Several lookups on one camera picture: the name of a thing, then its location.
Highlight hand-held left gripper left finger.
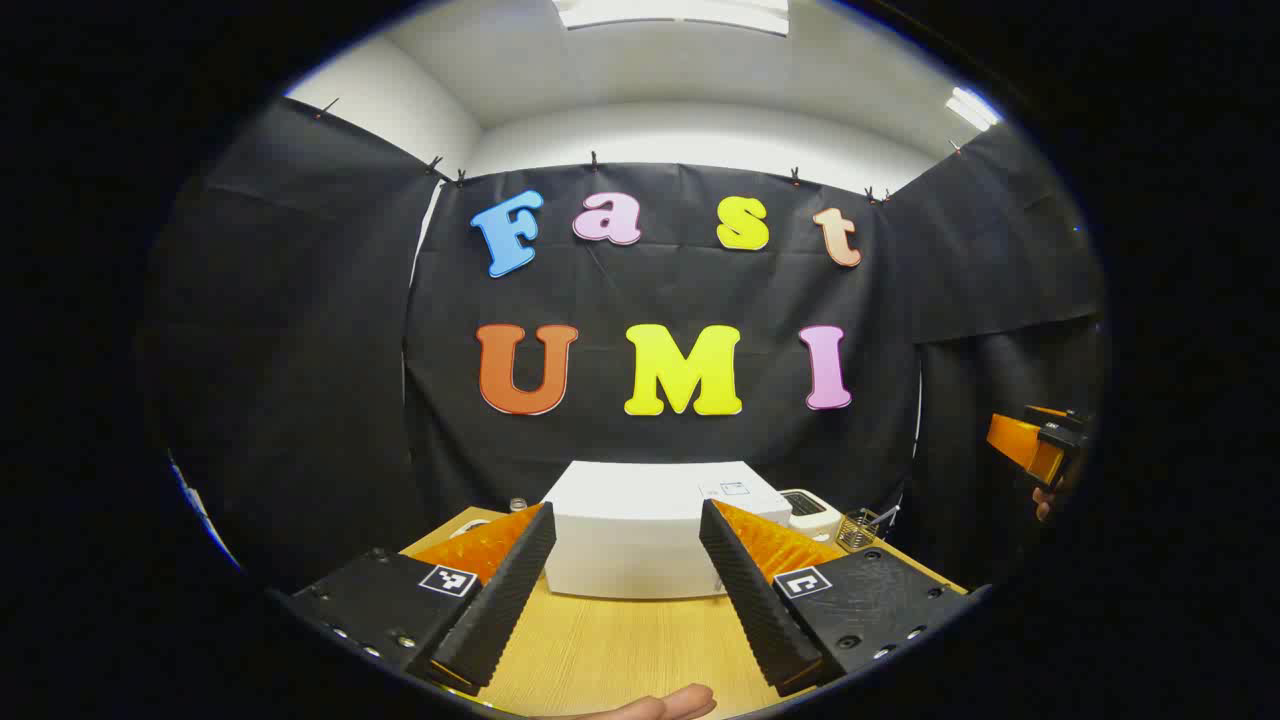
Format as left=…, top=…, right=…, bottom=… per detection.
left=285, top=502, right=557, bottom=698

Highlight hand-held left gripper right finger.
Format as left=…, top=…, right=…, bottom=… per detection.
left=699, top=498, right=991, bottom=698

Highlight white microwave oven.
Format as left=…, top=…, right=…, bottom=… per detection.
left=541, top=460, right=793, bottom=601

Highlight white toaster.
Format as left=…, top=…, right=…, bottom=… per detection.
left=778, top=488, right=844, bottom=543

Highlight small ceiling light panel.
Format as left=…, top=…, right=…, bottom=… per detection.
left=945, top=87, right=1002, bottom=132

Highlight large ceiling light panel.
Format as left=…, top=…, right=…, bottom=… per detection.
left=553, top=0, right=791, bottom=37

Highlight wire mesh holder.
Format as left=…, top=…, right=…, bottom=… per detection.
left=835, top=508, right=901, bottom=554

